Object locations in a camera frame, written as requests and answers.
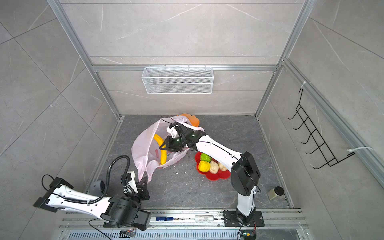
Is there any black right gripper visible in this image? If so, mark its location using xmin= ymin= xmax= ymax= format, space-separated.
xmin=159 ymin=136 xmax=187 ymax=152

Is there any yellow fake banana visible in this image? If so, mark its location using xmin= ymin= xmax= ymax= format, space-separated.
xmin=154 ymin=134 xmax=168 ymax=165

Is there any pink plastic bag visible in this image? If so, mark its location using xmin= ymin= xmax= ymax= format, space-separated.
xmin=131 ymin=116 xmax=191 ymax=182

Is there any green fake fruit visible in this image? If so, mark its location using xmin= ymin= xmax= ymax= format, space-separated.
xmin=200 ymin=153 xmax=212 ymax=163

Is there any beige fake bun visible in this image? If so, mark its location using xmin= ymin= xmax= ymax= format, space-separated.
xmin=219 ymin=163 xmax=228 ymax=172
xmin=209 ymin=161 xmax=220 ymax=174

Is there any red flower-shaped plate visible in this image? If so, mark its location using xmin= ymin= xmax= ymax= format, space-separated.
xmin=195 ymin=152 xmax=231 ymax=181

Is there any yellow fake round fruit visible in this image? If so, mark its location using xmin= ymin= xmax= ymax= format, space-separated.
xmin=198 ymin=161 xmax=211 ymax=173

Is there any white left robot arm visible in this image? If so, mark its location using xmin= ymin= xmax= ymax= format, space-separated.
xmin=33 ymin=171 xmax=152 ymax=231

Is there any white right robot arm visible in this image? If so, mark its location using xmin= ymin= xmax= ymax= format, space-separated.
xmin=160 ymin=122 xmax=261 ymax=227

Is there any blue marker pen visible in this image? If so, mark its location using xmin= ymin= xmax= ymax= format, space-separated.
xmin=156 ymin=217 xmax=175 ymax=222

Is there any orange toy fruit with loop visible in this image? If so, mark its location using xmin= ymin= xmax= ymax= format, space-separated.
xmin=182 ymin=114 xmax=200 ymax=127

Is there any black corrugated cable hose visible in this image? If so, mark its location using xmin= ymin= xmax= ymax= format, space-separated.
xmin=62 ymin=155 xmax=132 ymax=205

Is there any white wire mesh basket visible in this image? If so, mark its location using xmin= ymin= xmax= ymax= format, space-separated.
xmin=142 ymin=67 xmax=214 ymax=95

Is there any white tube on rail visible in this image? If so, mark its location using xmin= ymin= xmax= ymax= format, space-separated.
xmin=195 ymin=215 xmax=215 ymax=222

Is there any black wire hook rack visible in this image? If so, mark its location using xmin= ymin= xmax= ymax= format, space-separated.
xmin=287 ymin=89 xmax=355 ymax=170

